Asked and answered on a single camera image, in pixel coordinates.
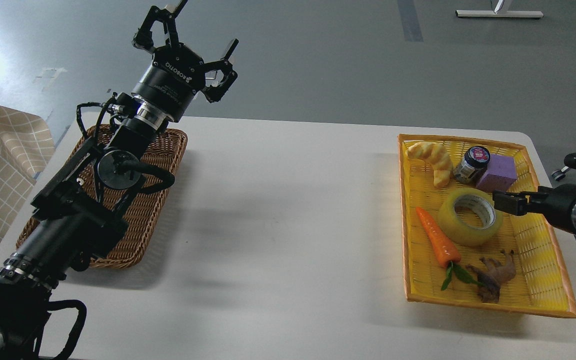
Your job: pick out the white metal stand base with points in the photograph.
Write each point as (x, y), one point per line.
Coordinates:
(500, 9)

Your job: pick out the purple foam block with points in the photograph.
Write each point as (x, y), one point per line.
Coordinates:
(500, 174)

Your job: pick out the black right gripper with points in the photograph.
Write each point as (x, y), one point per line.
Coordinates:
(556, 204)

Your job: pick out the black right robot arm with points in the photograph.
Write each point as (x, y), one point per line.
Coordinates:
(556, 204)

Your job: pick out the small dark jar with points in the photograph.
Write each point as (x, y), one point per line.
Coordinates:
(472, 165)

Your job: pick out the yellow plastic basket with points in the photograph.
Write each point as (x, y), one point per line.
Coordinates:
(541, 286)

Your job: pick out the yellow tape roll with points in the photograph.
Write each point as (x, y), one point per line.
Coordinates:
(461, 232)

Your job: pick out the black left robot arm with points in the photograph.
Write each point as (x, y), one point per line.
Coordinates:
(81, 210)

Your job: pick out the orange toy carrot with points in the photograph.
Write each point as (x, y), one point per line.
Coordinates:
(445, 251)

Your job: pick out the toy croissant bread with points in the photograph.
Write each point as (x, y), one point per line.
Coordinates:
(437, 156)

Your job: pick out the brown toy animal figure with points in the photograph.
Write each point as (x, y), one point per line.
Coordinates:
(494, 276)

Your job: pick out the brown wicker basket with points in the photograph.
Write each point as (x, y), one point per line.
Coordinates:
(142, 216)

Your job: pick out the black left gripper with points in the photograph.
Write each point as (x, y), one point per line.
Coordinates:
(170, 77)

